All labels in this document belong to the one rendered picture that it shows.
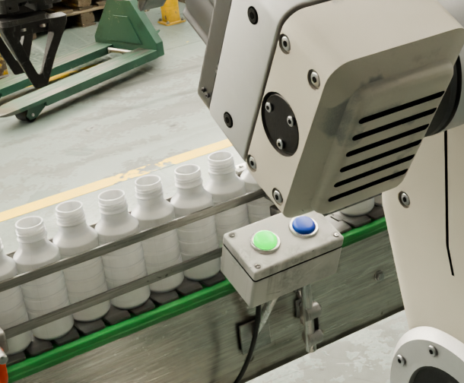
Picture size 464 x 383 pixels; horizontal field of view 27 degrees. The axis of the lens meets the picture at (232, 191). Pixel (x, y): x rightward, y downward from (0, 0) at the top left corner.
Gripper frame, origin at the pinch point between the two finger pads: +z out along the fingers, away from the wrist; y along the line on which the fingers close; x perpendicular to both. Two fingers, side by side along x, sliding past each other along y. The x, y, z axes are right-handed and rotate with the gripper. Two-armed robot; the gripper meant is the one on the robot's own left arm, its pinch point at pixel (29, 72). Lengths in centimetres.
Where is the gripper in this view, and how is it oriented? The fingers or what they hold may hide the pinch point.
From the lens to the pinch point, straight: 104.1
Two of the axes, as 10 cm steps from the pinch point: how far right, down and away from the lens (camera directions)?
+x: 8.5, -2.9, 4.3
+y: 5.1, 3.2, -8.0
